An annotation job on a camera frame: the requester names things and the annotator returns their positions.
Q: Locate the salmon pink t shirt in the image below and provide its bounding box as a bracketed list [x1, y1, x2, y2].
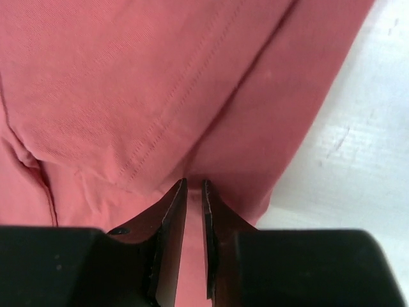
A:
[1, 1, 373, 306]

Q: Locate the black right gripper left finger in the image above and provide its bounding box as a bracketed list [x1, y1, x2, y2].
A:
[1, 179, 187, 306]

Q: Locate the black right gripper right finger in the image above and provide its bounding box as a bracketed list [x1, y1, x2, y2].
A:
[202, 180, 405, 306]

